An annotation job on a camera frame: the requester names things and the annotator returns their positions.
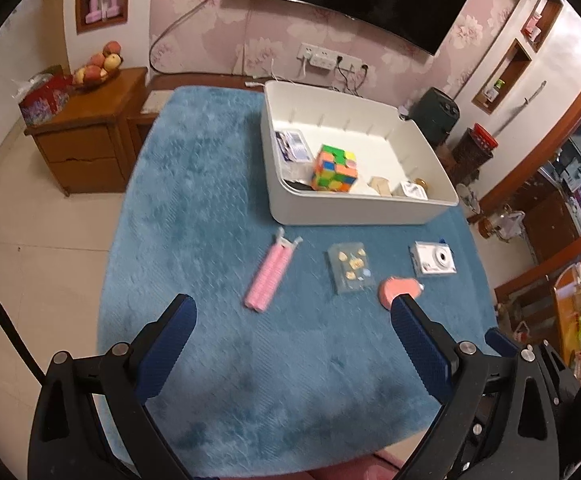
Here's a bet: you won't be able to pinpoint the blue plush blanket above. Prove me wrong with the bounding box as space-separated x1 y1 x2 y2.
98 85 499 479

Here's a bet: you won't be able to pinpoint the orange wooden table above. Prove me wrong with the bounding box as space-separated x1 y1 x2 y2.
551 261 581 382

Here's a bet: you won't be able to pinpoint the pink and white cups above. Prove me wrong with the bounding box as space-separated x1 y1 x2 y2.
524 10 543 41

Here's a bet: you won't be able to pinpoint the white flat box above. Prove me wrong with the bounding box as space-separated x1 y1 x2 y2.
140 91 172 115

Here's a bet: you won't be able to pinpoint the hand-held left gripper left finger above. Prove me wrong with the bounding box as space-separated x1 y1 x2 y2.
28 294 198 480

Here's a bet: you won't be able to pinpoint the white power strip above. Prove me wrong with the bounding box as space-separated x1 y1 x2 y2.
297 42 337 70

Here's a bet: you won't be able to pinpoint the black strap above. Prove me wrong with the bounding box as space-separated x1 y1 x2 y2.
0 267 47 387

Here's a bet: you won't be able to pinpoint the white small packet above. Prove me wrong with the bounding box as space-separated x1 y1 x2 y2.
392 180 429 202

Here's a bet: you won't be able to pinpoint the pink round object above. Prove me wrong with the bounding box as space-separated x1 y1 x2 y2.
378 276 426 314

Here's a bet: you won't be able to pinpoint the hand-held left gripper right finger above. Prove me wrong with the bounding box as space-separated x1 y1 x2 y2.
391 294 564 480

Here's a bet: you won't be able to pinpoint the black plug cable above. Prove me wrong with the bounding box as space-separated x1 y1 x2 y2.
337 61 367 97

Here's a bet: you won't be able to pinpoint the grey rod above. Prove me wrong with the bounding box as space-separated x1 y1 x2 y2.
502 80 547 134

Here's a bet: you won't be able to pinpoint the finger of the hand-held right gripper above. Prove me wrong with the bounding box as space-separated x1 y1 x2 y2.
538 342 581 411
485 327 524 359

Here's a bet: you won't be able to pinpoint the glass ornament set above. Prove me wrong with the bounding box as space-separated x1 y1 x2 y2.
479 207 527 242

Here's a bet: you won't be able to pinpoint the white storage box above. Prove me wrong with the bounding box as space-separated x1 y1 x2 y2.
260 80 460 226

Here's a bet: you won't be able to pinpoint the pink fleece clothing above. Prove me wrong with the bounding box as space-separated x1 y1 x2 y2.
301 452 402 480

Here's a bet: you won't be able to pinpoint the clear packet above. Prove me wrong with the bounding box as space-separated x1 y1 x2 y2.
274 129 314 166

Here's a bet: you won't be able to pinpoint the white wall outlet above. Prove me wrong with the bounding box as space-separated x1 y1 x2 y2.
335 55 369 74

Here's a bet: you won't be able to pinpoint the pink foam hair roller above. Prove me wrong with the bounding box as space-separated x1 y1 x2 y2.
243 227 304 314

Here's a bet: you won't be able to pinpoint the dark green appliance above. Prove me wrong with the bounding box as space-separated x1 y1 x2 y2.
411 87 461 149

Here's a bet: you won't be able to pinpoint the fruit bowl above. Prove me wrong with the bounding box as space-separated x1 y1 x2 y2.
73 40 122 92

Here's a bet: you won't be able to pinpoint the white toy camera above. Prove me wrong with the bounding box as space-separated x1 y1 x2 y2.
409 239 458 278

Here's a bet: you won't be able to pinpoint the clear sticker pack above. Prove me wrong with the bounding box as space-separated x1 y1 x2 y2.
327 242 377 295

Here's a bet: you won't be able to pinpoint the wooden sideboard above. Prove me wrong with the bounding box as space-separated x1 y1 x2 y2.
522 172 581 264

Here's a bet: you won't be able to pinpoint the colourful puzzle cube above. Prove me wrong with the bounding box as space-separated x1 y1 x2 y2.
311 144 360 194

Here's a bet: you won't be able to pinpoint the white charging cable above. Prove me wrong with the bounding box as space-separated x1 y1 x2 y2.
244 59 302 89

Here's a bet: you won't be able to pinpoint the black television cable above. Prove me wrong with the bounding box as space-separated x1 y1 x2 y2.
149 0 234 74

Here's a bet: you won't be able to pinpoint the brown wooden cabinet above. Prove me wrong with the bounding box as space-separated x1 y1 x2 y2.
24 66 150 197

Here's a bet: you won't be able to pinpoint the dark basket with red lid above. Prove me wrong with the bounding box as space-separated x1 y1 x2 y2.
453 122 501 181

